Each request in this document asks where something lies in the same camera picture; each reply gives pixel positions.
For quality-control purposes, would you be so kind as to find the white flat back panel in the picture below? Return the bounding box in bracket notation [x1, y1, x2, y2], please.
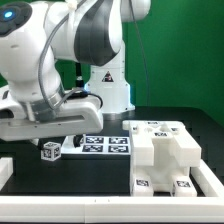
[61, 136, 131, 155]

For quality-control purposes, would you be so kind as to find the white fence rail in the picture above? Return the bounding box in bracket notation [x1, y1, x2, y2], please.
[0, 196, 224, 224]
[191, 160, 224, 199]

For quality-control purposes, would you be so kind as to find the white long side rail back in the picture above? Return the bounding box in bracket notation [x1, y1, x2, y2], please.
[173, 127, 201, 167]

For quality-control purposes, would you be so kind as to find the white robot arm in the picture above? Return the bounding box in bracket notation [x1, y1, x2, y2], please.
[0, 0, 151, 141]

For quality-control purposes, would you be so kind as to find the white front fence rail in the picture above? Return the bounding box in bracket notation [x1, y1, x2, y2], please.
[0, 196, 224, 224]

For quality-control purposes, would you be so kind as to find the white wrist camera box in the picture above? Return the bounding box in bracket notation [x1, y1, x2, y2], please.
[0, 86, 24, 123]

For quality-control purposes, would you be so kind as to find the white long side rail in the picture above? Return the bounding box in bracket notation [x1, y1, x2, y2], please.
[130, 125, 154, 166]
[173, 127, 201, 167]

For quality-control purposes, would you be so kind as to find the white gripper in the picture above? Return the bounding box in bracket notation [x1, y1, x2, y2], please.
[0, 99, 103, 147]

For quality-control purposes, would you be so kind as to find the white right fence rail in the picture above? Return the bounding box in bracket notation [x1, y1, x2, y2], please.
[191, 160, 224, 199]

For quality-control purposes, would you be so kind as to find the white chair seat block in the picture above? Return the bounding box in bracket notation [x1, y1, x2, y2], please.
[130, 132, 189, 196]

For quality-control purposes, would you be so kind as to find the white left fence block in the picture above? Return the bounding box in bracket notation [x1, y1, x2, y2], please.
[0, 157, 13, 190]

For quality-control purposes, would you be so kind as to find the white long side rail front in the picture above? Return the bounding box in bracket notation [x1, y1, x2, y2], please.
[130, 125, 154, 166]

